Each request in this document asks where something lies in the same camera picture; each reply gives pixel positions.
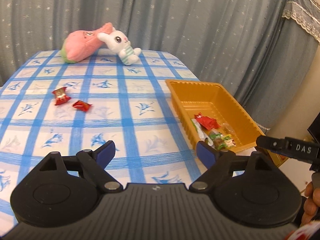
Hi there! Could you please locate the yellow green snack bar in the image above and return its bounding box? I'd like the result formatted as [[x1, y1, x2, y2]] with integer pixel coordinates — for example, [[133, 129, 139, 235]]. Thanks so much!
[[209, 132, 236, 150]]

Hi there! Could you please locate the small brown candy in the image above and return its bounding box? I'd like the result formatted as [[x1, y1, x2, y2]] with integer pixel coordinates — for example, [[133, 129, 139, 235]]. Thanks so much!
[[221, 123, 236, 137]]

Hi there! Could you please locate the white bunny plush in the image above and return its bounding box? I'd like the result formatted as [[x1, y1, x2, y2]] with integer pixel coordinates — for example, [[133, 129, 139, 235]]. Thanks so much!
[[97, 30, 142, 66]]

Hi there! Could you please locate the pink plush toy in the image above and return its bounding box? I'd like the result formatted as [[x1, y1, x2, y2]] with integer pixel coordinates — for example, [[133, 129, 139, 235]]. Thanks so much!
[[61, 22, 115, 63]]

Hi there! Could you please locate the lace-trimmed blue cover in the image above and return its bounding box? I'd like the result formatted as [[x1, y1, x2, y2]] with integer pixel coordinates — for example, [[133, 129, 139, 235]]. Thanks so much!
[[235, 0, 319, 132]]

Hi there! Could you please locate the small red candy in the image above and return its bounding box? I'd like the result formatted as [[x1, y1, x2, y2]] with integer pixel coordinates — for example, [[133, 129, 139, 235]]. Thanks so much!
[[72, 100, 92, 112]]

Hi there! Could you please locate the blue star curtain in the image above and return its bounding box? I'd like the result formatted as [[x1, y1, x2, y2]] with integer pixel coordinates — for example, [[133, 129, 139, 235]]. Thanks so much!
[[1, 0, 286, 102]]

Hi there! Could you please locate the large red snack packet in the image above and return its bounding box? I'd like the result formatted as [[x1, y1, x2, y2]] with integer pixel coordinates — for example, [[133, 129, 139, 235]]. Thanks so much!
[[194, 113, 221, 130]]

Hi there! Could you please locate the blue checkered tablecloth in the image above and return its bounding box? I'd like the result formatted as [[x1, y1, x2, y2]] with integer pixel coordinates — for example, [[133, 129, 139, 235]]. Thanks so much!
[[0, 48, 247, 233]]

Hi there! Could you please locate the person's right hand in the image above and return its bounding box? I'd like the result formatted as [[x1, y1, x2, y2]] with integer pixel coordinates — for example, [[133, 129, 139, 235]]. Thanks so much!
[[301, 182, 320, 225]]

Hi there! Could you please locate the red candy with gold label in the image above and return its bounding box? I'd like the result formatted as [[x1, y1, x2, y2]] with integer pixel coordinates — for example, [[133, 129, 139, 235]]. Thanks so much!
[[52, 87, 71, 106]]

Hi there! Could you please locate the orange plastic tray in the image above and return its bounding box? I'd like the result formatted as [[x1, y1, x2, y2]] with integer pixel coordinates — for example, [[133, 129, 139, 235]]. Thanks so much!
[[165, 79, 264, 153]]

